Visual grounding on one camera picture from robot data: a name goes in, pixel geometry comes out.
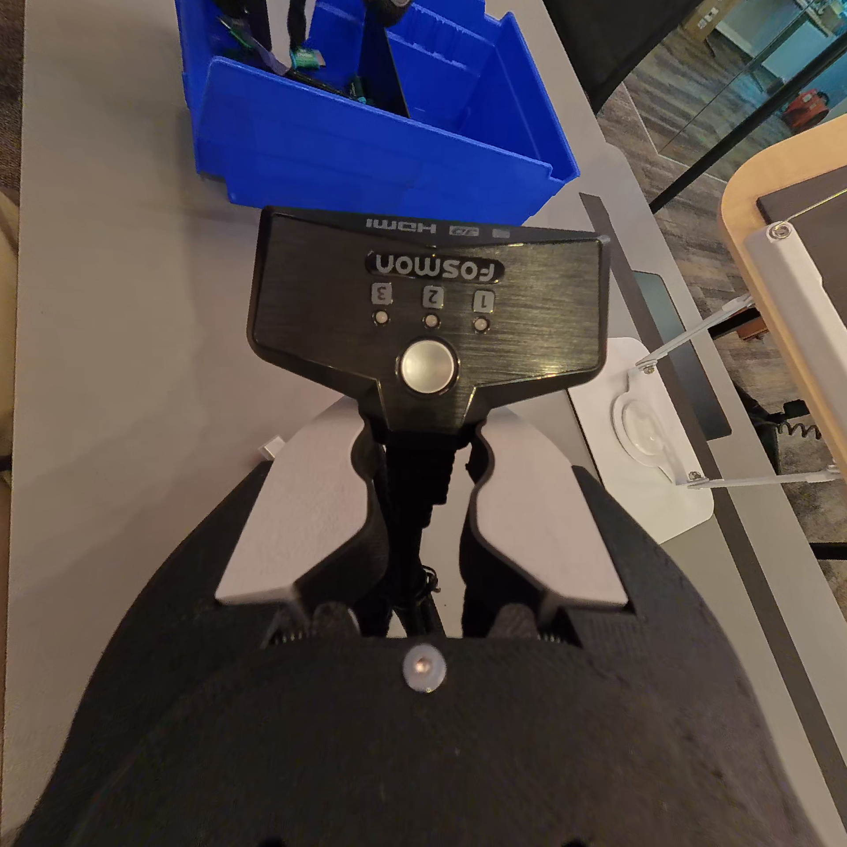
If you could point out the black switch box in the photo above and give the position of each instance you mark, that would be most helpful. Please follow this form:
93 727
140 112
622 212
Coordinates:
430 298

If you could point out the wood framed dark board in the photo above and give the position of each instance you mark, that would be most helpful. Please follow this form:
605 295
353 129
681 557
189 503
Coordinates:
820 218

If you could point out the clear suction cup mount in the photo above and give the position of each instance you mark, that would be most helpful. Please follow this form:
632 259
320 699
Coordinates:
645 430

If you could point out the white board clamp bar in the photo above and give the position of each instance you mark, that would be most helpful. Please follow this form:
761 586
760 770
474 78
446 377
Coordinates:
794 298

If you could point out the red floor machine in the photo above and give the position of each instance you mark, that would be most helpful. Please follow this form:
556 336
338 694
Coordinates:
807 109

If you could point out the small white object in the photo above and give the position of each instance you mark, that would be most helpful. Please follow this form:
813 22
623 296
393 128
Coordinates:
270 448

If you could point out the blue plastic bin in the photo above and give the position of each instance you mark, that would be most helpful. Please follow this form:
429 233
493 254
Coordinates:
370 165

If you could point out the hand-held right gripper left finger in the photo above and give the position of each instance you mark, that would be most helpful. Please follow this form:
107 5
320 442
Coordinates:
304 523

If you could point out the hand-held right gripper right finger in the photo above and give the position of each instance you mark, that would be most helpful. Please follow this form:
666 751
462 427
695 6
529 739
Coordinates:
542 523

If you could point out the black bin divider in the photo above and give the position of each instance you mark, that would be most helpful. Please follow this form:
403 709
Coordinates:
387 79

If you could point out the white stand base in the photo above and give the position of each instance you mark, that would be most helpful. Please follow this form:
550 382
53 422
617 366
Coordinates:
668 516

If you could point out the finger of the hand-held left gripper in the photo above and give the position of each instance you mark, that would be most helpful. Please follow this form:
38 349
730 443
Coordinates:
278 26

